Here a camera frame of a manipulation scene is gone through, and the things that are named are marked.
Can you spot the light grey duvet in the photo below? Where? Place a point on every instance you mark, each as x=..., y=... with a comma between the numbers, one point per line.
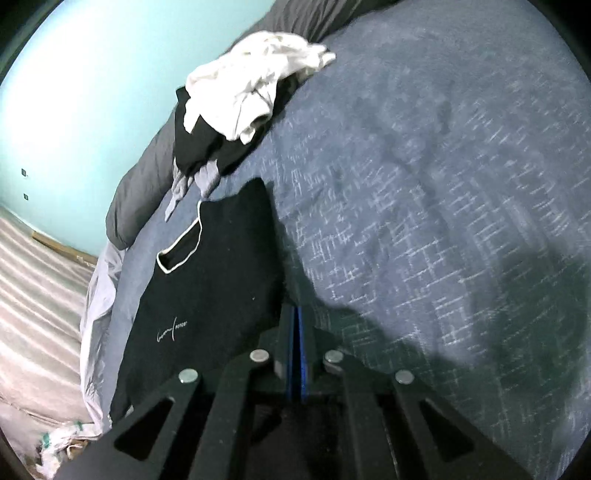
x=94, y=323

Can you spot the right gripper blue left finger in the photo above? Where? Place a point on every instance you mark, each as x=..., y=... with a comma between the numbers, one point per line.
x=195, y=425

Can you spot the black garment in pile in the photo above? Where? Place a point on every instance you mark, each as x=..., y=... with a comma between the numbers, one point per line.
x=193, y=150

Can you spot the dark grey long pillow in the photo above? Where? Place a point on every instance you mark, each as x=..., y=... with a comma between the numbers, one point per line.
x=142, y=188

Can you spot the beige striped curtain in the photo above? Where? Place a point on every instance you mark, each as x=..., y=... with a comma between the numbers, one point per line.
x=42, y=298

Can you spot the white garment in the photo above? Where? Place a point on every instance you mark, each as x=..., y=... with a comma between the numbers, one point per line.
x=237, y=90

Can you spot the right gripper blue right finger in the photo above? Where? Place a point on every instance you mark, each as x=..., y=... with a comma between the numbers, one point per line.
x=395, y=425

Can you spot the black sweater white trim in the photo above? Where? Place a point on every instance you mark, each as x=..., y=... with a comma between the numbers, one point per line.
x=212, y=292

